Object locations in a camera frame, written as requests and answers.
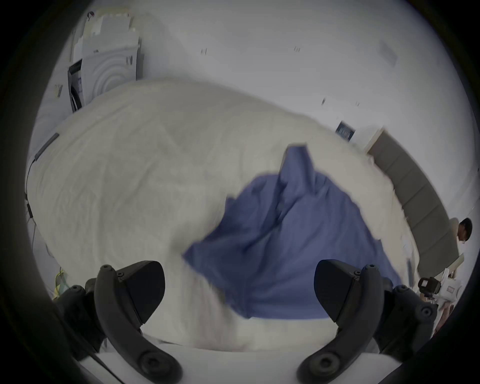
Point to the white washing machine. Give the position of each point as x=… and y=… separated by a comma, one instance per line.
x=101, y=75

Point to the blue shirt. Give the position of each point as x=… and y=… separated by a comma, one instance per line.
x=296, y=240

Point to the grey padded headboard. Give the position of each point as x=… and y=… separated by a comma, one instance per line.
x=416, y=195

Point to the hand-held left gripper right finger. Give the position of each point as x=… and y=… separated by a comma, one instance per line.
x=356, y=300

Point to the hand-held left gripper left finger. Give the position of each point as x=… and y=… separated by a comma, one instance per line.
x=123, y=300

